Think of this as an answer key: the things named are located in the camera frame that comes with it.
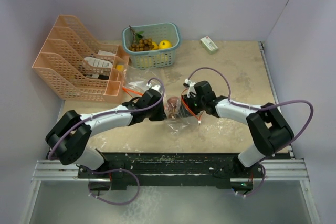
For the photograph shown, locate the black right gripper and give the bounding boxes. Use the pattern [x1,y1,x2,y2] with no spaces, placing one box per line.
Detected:
[177,94,205,118]

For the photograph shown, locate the pale fake onion half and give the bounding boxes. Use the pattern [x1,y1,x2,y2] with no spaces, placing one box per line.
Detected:
[165,107,178,120]

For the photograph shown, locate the clear zip bag red seal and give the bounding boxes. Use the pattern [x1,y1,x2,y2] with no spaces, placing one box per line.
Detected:
[122,66,159,98]

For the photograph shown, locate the yellow fake bell pepper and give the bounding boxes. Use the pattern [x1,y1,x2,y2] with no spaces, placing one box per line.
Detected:
[151,42,159,50]

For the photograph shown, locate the yellow fake lemon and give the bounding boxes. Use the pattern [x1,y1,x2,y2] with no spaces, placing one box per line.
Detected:
[158,40,173,49]

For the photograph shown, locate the brown fake mushrooms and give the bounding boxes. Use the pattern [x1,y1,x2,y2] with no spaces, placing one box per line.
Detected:
[128,26,153,52]

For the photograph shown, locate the brown fake potato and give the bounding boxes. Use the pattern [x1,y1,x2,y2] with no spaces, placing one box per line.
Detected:
[167,96,181,108]

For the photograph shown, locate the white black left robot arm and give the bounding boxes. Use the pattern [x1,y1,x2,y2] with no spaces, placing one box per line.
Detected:
[45,88,166,178]

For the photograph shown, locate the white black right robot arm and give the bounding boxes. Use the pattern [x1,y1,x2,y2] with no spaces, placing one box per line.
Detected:
[182,79,294,177]

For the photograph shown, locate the small yellow item in organizer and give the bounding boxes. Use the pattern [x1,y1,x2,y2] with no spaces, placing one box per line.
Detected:
[115,64,124,72]

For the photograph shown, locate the small white green box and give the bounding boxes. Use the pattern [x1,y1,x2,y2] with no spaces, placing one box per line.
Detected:
[200,36,218,54]

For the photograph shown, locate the light blue plastic basket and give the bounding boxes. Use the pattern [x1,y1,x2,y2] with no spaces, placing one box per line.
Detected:
[122,22,182,69]

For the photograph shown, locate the orange mesh file organizer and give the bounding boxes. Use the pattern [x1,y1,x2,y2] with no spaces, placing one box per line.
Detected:
[32,15,130,103]

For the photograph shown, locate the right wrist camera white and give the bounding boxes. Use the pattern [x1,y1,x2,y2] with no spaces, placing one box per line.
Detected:
[183,79,196,98]

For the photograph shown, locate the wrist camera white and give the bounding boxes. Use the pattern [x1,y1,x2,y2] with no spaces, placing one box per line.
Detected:
[183,79,196,98]
[146,83,161,91]

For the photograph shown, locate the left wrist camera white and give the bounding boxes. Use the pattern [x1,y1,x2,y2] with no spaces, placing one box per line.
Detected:
[146,83,161,91]

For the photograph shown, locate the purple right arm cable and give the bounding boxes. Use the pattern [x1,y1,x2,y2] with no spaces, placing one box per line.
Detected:
[185,67,314,162]

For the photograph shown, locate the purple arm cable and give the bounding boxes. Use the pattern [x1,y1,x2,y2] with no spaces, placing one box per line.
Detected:
[48,78,165,161]
[185,67,314,162]

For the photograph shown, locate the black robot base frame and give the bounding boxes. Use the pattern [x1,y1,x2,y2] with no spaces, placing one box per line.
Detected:
[77,152,266,192]

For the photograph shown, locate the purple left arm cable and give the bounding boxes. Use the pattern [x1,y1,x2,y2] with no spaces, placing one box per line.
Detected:
[48,78,165,161]

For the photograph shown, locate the aluminium rail frame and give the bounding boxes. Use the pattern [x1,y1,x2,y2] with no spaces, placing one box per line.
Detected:
[19,159,79,224]

